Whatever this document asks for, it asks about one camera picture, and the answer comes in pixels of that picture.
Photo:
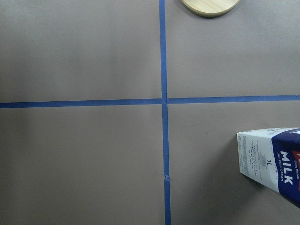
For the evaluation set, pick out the blue white milk carton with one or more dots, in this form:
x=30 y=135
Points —
x=271 y=157

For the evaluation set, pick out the wooden mug tree stand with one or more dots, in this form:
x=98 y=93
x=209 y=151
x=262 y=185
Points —
x=210 y=8

